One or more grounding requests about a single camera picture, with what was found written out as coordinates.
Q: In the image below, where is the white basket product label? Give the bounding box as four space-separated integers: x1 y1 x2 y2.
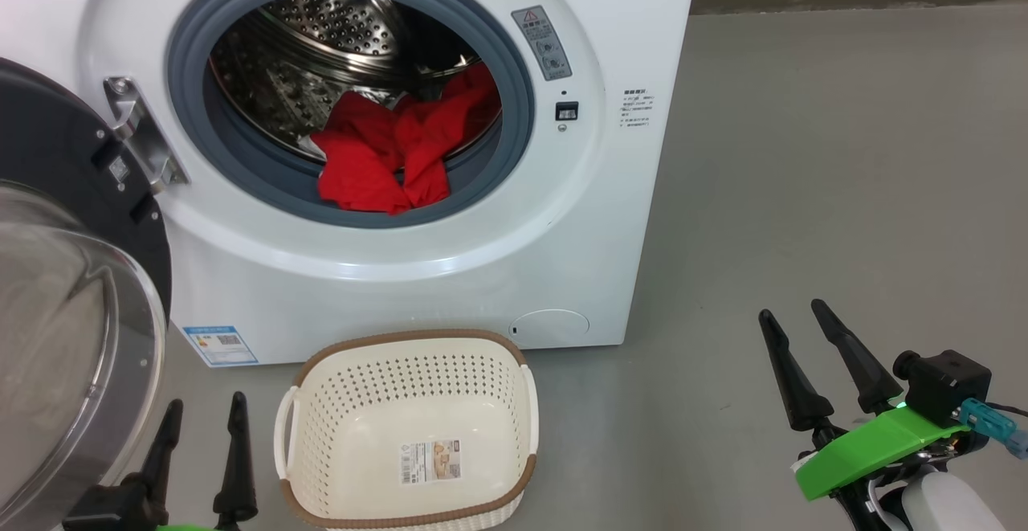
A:
400 440 465 486

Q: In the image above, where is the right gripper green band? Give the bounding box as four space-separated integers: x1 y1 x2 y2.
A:
758 299 969 504

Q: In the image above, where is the silver door hinge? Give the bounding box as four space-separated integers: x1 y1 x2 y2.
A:
103 76 190 194

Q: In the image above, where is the round black glass machine door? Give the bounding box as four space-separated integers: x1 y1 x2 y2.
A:
0 57 173 531

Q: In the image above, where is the grey rubber door gasket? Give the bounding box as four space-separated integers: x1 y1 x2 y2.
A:
166 0 536 230

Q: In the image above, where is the black cable with teal connector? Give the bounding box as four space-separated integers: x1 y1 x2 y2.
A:
960 398 1028 460

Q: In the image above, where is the perforated steel drum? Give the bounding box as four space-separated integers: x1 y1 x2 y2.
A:
210 0 483 166

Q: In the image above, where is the grey warning sticker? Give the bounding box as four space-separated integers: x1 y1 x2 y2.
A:
512 6 573 82

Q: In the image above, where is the round white filter cover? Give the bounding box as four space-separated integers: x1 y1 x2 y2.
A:
510 309 591 349

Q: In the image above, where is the white front-load washing machine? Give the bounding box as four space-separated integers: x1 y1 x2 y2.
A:
0 0 701 367

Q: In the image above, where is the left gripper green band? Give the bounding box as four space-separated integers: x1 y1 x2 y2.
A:
122 392 259 531

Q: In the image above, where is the blue energy label sticker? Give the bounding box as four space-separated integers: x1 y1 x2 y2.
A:
182 325 259 368

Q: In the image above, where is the red garment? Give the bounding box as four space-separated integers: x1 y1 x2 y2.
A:
309 63 503 216

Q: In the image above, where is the cream perforated laundry basket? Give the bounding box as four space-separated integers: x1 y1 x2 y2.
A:
273 329 539 530

